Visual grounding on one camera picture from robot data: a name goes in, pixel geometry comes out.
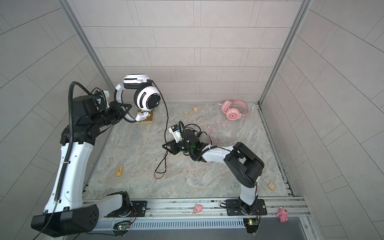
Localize left metal corner post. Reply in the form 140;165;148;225
58;0;116;97

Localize small wooden block right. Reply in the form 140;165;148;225
268;183;276;191

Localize wooden chess board box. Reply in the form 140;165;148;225
136;110;155;125

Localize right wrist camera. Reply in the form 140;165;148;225
169;125;183;143

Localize pink pig toy right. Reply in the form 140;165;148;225
276;207;289;223

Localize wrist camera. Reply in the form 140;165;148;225
91;88;110;111
169;125;183;143

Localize metal corner post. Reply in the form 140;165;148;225
58;0;116;97
259;0;313;106

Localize right metal corner post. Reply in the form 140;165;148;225
259;0;313;106

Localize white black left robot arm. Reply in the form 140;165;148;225
31;95;133;238

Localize left circuit board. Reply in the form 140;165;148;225
113;221;131;231

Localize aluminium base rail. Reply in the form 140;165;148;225
138;196;311;220

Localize wooden domino block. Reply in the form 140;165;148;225
116;165;124;177

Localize right circuit board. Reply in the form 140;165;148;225
243;219;260;234

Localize black corrugated hose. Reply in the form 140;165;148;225
177;120;193;151
53;80;92;205

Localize black corrugated hose right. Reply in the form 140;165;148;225
177;120;193;151

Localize pink headphone cable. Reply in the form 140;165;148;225
184;118;238;172

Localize pink pig toy centre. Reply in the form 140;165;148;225
193;204;204;214

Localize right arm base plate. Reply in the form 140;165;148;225
220;199;268;216

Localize white black headphones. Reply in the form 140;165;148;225
114;74;162;123

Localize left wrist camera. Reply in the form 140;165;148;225
91;88;110;111

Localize circuit board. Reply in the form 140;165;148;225
243;219;260;234
113;221;131;231

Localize black corrugated hose left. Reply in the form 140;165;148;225
53;80;92;205

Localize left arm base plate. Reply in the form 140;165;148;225
106;201;148;218

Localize pink pig toy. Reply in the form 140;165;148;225
276;207;289;223
193;204;204;214

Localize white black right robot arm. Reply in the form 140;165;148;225
163;125;265;215

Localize pink headphones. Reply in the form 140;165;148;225
221;100;251;121

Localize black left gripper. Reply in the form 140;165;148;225
89;101;132;130

